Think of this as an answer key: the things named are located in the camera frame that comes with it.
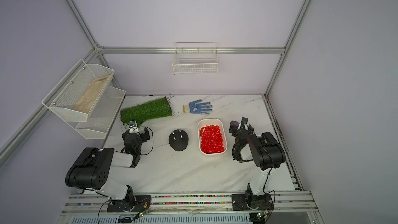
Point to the white tray of sleeves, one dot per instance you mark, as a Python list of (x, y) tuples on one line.
[(212, 138)]

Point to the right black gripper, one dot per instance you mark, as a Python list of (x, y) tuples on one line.
[(251, 129)]

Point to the white wire wall basket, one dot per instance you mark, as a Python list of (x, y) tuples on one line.
[(195, 58)]

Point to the beige cloth in shelf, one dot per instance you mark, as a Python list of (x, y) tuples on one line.
[(87, 100)]

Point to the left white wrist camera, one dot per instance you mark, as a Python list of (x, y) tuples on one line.
[(133, 125)]

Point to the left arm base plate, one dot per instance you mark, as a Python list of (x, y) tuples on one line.
[(138, 204)]

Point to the purple pink brush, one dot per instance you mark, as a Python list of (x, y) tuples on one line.
[(234, 125)]

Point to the upper white mesh shelf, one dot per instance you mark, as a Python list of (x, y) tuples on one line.
[(65, 94)]

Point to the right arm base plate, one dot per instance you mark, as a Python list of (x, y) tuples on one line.
[(242, 202)]

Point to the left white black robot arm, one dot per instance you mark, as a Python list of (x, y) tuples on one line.
[(91, 171)]

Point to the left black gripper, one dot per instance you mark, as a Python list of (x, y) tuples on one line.
[(143, 137)]

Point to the green artificial grass mat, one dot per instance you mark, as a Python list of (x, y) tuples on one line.
[(150, 110)]

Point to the blue dotted work glove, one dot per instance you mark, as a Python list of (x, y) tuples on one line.
[(198, 107)]

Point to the black round screw base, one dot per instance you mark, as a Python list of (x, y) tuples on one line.
[(178, 140)]

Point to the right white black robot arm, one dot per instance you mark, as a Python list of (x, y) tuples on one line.
[(267, 154)]

